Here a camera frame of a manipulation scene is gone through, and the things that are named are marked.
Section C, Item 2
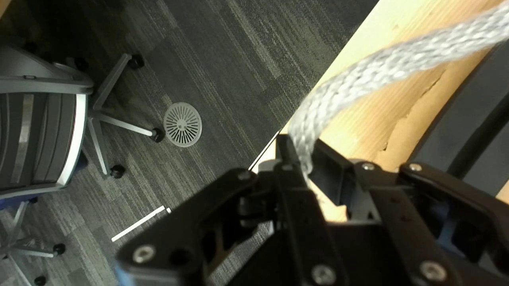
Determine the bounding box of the black curved grooved board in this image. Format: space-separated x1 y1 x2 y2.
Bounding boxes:
410 41 509 199

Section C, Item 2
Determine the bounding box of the white floor tape strip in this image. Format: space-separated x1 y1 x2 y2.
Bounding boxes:
110 205 173 245

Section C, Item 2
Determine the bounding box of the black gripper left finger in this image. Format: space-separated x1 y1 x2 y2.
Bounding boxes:
113 134 347 286

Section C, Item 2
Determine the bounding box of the grey round floor disc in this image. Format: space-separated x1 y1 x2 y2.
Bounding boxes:
162 100 204 150

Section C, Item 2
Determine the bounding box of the office chair base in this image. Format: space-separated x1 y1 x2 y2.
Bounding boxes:
0 45 167 202
0 200 68 286

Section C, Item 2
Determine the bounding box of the white braided rope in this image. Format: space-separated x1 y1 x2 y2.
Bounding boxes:
285 0 509 175

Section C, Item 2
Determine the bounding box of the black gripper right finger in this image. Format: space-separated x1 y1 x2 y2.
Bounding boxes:
309 138 509 286

